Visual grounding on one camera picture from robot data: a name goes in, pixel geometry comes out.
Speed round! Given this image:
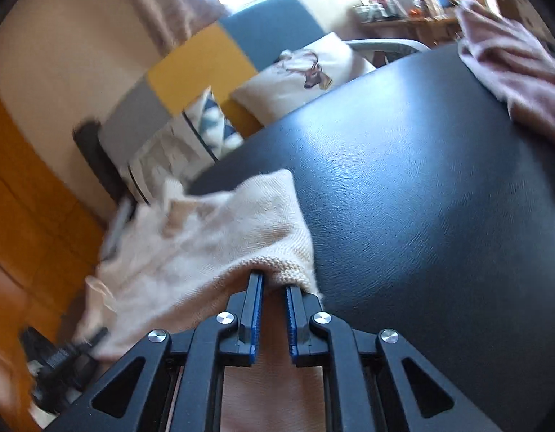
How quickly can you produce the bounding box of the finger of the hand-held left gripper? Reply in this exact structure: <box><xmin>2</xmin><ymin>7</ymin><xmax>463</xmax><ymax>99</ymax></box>
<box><xmin>79</xmin><ymin>328</ymin><xmax>111</xmax><ymax>351</ymax></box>

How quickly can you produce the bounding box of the pink curtain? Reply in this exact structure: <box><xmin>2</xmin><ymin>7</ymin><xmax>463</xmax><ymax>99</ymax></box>
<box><xmin>111</xmin><ymin>0</ymin><xmax>228</xmax><ymax>50</ymax></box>

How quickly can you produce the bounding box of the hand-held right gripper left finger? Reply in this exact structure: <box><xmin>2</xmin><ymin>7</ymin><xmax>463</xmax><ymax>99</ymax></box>
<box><xmin>48</xmin><ymin>270</ymin><xmax>265</xmax><ymax>432</ymax></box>

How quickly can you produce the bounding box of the tiger print cushion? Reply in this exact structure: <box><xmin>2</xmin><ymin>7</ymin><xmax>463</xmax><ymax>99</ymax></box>
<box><xmin>129</xmin><ymin>87</ymin><xmax>244</xmax><ymax>203</ymax></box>

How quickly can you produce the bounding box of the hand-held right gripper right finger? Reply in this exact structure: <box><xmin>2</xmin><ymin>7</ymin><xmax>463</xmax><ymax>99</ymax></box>
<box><xmin>284</xmin><ymin>284</ymin><xmax>505</xmax><ymax>432</ymax></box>

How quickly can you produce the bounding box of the deer print cushion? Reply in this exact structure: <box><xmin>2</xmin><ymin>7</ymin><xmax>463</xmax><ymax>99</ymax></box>
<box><xmin>231</xmin><ymin>31</ymin><xmax>377</xmax><ymax>127</ymax></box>

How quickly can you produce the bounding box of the cluttered wooden desk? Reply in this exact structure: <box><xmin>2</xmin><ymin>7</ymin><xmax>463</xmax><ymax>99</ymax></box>
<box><xmin>352</xmin><ymin>0</ymin><xmax>503</xmax><ymax>46</ymax></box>

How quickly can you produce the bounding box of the grey yellow blue sofa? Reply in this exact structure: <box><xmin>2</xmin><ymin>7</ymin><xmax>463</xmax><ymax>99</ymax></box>
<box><xmin>99</xmin><ymin>0</ymin><xmax>377</xmax><ymax>208</ymax></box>

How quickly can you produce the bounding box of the pink knit garment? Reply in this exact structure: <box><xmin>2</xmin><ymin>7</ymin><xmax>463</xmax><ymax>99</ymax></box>
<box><xmin>455</xmin><ymin>0</ymin><xmax>555</xmax><ymax>147</ymax></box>

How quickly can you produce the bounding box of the beige knit sweater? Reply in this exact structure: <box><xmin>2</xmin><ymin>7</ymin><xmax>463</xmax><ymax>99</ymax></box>
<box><xmin>75</xmin><ymin>168</ymin><xmax>325</xmax><ymax>432</ymax></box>

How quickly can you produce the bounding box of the wooden wardrobe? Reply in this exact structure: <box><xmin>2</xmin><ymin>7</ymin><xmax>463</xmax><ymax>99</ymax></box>
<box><xmin>0</xmin><ymin>78</ymin><xmax>107</xmax><ymax>432</ymax></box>

